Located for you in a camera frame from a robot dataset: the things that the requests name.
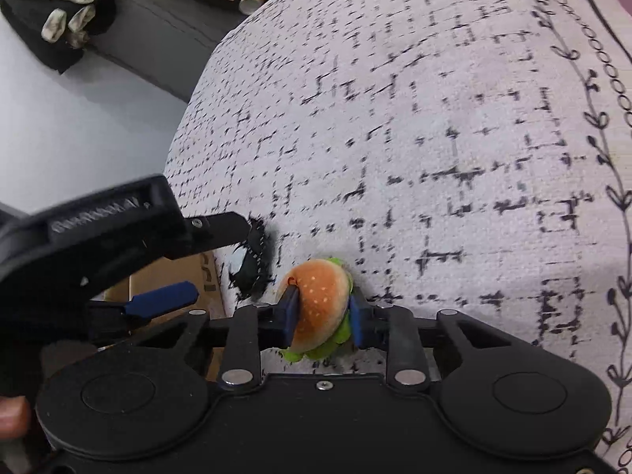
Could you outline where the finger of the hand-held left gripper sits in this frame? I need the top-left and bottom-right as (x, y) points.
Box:
(89, 281), (201, 339)
(185, 211), (252, 254)

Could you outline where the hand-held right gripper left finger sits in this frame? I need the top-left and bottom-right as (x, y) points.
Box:
(126, 287), (300, 388)

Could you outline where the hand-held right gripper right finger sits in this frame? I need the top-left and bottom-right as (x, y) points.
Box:
(348, 295), (512, 387)

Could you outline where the burger plush toy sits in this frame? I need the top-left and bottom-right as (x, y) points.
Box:
(277, 256), (355, 363)

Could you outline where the brown cardboard box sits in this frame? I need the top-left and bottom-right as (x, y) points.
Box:
(101, 251), (227, 382)

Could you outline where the black lace fabric piece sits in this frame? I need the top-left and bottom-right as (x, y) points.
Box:
(228, 214), (278, 303)

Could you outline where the person's left hand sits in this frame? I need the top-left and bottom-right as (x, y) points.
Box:
(0, 395), (31, 440)

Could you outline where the dark grey door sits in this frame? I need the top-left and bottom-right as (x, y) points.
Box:
(83, 0), (234, 105)

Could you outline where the white black-patterned bedsheet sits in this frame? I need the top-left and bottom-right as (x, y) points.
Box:
(163, 0), (632, 474)

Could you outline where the black hanging jacket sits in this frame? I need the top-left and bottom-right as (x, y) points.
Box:
(0, 0), (118, 75)

